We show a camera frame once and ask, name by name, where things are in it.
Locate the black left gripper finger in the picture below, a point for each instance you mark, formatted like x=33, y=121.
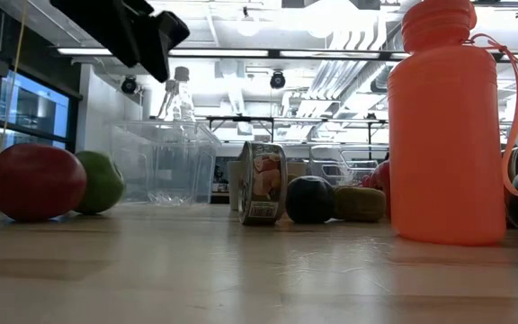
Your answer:
x=153, y=60
x=171, y=31

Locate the clear plastic bottle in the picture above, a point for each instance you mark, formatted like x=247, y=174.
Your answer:
x=184, y=101
x=167, y=101

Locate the green apple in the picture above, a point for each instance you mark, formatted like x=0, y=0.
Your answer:
x=104, y=182

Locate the tin can with peach label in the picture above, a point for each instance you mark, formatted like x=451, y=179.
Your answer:
x=263, y=180

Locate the brown kiwi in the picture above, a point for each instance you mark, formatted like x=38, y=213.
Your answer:
x=360, y=204

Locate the orange plastic water bottle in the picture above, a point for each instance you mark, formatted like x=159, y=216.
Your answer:
x=443, y=135

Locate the black round ceiling spotlight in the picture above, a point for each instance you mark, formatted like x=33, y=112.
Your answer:
x=277, y=80
x=128, y=84

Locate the long ceiling light bar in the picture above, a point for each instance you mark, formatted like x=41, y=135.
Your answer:
x=241, y=52

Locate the white round ceiling lamp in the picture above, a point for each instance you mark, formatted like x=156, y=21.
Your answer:
x=247, y=26

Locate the dark framed glass window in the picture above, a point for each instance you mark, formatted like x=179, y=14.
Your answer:
x=34, y=108

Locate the tall clear plastic bin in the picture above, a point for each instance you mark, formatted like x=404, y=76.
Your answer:
x=164, y=171

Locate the low clear plastic bin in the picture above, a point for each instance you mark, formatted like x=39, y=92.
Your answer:
x=331, y=162

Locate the silver ventilation duct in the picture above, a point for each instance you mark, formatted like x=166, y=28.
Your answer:
x=358, y=67

